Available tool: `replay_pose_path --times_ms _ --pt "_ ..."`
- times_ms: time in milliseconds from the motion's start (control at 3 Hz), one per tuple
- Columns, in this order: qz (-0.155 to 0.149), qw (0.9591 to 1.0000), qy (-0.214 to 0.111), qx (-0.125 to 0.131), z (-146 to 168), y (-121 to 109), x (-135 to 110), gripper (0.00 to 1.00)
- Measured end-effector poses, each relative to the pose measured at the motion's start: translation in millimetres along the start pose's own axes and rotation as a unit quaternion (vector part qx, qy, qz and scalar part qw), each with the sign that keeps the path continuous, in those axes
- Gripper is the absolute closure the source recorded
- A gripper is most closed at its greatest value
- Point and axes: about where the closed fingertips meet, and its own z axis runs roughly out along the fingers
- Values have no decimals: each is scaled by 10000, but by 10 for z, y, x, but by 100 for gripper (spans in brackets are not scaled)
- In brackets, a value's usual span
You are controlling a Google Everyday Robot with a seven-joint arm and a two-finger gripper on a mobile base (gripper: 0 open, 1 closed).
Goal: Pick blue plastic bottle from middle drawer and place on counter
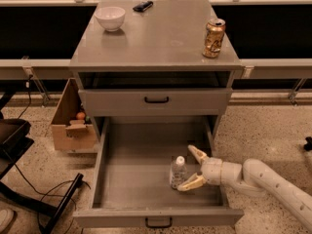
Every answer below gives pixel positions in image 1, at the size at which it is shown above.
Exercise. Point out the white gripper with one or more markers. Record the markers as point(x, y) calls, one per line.
point(212, 171)

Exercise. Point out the clear plastic bottle white cap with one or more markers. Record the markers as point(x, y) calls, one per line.
point(178, 172)

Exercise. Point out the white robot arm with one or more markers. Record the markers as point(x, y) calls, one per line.
point(254, 178)

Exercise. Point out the open grey middle drawer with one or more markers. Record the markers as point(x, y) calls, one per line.
point(133, 169)

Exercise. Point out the closed grey upper drawer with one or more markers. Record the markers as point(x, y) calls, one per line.
point(130, 102)

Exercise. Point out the grey drawer cabinet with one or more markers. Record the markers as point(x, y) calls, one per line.
point(158, 49)

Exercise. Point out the black caster wheel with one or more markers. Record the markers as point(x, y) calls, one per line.
point(308, 145)

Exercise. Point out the grey railing beam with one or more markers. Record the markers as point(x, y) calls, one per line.
point(259, 68)

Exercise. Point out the orange fruit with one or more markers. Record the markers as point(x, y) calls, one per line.
point(81, 116)

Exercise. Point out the cardboard box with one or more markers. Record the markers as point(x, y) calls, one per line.
point(70, 134)

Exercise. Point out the gold soda can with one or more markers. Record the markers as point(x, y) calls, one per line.
point(215, 30)

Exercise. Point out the black flat device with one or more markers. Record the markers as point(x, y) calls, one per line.
point(143, 6)

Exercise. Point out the white ceramic bowl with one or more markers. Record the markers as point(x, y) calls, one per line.
point(110, 18)

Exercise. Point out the white shoe tip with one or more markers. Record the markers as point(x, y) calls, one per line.
point(6, 219)

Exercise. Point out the black lower drawer handle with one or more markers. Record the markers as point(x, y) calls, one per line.
point(158, 222)

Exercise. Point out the black drawer handle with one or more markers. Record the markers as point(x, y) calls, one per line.
point(158, 222)
point(156, 100)

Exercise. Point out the black upper drawer handle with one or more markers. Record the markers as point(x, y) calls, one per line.
point(156, 100)

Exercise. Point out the black chair frame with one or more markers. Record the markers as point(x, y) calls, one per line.
point(43, 167)

